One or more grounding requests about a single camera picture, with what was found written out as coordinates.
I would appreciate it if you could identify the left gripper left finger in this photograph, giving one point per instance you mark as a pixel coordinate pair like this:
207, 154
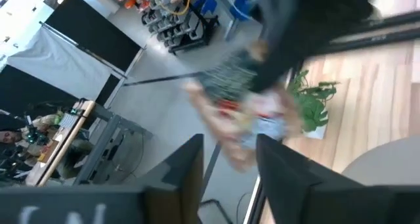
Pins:
157, 197

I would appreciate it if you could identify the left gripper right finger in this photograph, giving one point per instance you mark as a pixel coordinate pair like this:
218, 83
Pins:
311, 194

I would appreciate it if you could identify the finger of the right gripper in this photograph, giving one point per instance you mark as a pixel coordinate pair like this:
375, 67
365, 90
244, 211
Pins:
275, 69

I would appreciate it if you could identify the brown vanilla tea bag packet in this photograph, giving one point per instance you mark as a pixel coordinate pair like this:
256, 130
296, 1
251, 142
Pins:
243, 119

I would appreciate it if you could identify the green plant in white pot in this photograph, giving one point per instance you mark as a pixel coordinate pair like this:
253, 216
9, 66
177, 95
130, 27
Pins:
311, 109

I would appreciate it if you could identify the blue plastic bin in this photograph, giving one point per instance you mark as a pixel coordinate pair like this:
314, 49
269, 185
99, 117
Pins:
243, 4

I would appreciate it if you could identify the round grey placemat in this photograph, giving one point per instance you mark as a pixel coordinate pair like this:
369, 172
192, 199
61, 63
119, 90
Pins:
387, 161

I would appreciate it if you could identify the wooden workbench with grey legs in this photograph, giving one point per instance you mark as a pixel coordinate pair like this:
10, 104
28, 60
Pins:
82, 135

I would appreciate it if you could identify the person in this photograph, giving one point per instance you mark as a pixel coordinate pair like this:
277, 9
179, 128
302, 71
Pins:
11, 135

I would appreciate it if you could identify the white fabric screen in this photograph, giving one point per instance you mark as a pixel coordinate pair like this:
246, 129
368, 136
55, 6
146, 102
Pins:
59, 63

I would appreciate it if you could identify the black partition panel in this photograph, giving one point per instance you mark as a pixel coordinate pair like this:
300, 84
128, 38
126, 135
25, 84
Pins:
92, 33

